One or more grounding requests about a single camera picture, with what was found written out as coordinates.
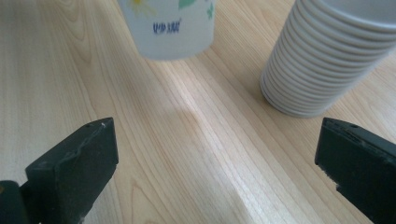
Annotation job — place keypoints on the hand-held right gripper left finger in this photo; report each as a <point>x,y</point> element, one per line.
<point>74,174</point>

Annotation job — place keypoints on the floral print paper cup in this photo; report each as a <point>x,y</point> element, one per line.
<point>168,31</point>

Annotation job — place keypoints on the stack of white paper cups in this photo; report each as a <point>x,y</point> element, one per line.
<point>327,59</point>

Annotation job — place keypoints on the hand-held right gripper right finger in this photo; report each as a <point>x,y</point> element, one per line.
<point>364,168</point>

